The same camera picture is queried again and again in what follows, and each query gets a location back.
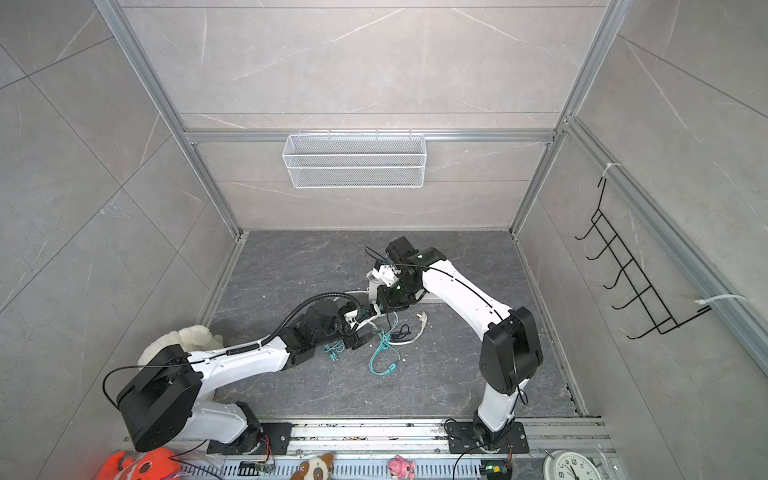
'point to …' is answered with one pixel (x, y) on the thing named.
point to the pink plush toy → (401, 468)
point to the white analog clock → (570, 465)
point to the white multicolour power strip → (354, 318)
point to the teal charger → (380, 347)
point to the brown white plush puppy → (316, 468)
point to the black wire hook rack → (648, 298)
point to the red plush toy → (156, 464)
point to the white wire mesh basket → (356, 161)
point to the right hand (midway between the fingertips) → (384, 310)
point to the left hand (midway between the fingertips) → (377, 312)
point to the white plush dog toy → (191, 338)
